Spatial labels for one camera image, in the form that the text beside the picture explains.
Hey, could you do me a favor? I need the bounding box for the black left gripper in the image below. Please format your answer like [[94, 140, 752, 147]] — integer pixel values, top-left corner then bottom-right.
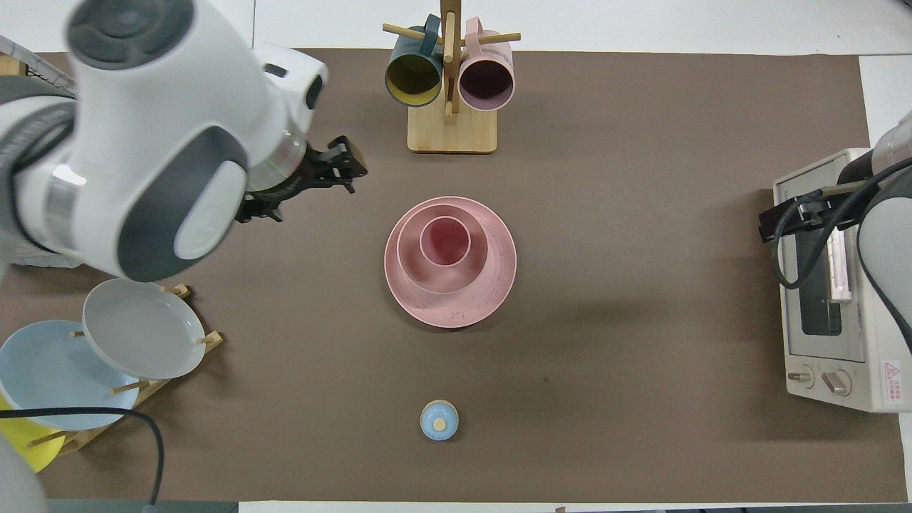
[[235, 135, 368, 224]]

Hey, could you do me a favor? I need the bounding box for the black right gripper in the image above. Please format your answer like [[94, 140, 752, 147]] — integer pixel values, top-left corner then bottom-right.
[[758, 182, 867, 244]]

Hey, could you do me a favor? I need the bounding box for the pink tumbler cup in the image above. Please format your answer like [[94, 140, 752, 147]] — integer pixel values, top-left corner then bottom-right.
[[419, 215, 472, 266]]

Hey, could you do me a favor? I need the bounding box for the pink bowl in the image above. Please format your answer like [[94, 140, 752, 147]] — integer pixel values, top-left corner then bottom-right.
[[396, 203, 489, 294]]

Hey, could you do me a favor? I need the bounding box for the beige toaster oven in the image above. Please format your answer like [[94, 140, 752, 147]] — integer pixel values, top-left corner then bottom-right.
[[773, 147, 912, 414]]

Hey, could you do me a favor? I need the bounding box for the brown table mat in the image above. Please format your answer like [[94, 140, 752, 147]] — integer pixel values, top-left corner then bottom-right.
[[0, 48, 906, 503]]

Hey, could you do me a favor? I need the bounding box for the wooden mug tree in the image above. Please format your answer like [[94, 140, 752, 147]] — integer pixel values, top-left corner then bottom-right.
[[383, 0, 522, 155]]

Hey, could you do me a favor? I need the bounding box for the dark teal mug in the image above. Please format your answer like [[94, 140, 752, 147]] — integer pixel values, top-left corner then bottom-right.
[[385, 14, 445, 108]]

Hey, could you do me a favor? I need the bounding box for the pink speckled plate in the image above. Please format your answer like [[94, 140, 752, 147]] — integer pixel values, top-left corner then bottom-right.
[[384, 196, 518, 329]]

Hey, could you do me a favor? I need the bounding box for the pink mug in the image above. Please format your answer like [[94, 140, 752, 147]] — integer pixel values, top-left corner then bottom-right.
[[458, 18, 515, 112]]

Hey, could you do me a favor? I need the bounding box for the grey plate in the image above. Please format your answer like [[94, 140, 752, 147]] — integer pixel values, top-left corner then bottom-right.
[[82, 277, 207, 380]]

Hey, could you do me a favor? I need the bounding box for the wooden plate rack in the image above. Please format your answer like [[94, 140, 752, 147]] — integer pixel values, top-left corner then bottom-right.
[[28, 283, 224, 457]]

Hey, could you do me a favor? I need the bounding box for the blue service bell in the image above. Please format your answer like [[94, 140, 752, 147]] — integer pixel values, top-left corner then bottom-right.
[[420, 400, 460, 442]]

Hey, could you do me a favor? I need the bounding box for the light blue plate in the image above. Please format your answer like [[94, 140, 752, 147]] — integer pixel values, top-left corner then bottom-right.
[[0, 320, 141, 431]]

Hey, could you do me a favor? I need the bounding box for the yellow plate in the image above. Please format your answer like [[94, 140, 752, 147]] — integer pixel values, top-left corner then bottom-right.
[[0, 395, 66, 474]]

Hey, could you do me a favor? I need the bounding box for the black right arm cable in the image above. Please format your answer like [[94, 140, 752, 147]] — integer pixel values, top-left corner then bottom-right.
[[773, 157, 912, 290]]

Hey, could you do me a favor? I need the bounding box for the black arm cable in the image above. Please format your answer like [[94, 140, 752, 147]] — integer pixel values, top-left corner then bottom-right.
[[0, 407, 167, 513], [773, 157, 912, 290]]

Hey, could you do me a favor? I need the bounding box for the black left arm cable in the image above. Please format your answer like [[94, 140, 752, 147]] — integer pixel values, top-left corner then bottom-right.
[[0, 407, 167, 513]]

